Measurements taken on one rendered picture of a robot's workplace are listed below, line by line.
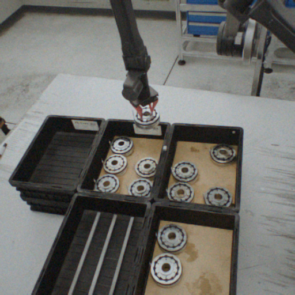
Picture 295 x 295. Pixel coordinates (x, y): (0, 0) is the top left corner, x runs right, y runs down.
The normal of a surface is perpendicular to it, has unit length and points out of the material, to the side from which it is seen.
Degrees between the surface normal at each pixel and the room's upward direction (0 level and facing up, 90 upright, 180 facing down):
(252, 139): 0
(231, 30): 90
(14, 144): 0
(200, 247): 0
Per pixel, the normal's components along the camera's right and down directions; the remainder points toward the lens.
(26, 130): -0.13, -0.66
